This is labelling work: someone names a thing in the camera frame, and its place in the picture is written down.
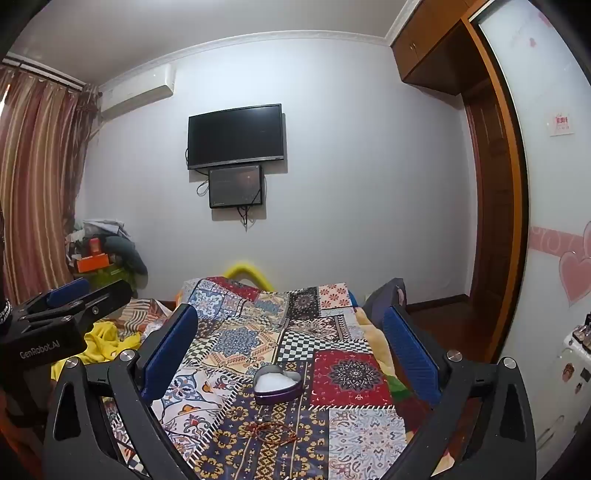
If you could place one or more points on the striped red curtain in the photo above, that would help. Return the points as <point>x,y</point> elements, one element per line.
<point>37,175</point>

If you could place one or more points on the wooden overhead cabinet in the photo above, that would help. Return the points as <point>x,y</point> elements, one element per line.
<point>429,50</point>

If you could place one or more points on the orange cloth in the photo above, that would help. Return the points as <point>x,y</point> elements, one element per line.
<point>18,447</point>

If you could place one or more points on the pink heart wall sticker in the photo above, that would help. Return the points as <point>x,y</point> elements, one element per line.
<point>575,277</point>

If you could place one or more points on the yellow cloth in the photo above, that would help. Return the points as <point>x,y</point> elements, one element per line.
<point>106,344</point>

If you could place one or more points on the dark purple pillow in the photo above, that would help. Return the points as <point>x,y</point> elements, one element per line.
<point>383,295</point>

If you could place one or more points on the yellow foam tube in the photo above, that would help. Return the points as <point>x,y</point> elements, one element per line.
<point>244,268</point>

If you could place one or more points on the orange cardboard box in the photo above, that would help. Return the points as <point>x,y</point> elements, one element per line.
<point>94,263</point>

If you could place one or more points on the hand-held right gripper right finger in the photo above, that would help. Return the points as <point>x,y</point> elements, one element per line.
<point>411,355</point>

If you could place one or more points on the white air conditioner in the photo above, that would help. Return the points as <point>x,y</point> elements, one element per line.
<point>138,90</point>

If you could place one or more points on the small red white sticker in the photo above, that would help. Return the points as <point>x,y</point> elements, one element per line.
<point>562,122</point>

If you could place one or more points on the patchwork printed blanket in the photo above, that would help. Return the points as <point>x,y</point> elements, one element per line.
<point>295,332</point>

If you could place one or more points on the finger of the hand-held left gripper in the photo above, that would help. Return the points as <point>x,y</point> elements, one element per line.
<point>69,291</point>
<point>106,300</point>

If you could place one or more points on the striped bed sheet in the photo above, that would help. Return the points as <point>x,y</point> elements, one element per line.
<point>143,318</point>

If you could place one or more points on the heart-shaped purple tin box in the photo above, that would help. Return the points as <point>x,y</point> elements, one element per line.
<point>277,383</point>

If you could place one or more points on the small black wall monitor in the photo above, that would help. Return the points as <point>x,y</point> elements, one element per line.
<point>235,187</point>

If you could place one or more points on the grey cloth bundle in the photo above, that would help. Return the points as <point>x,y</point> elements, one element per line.
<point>129,256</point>

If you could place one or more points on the black wall television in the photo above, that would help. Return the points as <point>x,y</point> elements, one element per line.
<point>235,136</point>

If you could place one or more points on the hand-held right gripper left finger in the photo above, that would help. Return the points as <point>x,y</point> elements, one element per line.
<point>171,350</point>

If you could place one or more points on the wooden room door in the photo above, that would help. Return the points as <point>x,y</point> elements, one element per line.
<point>489,198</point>

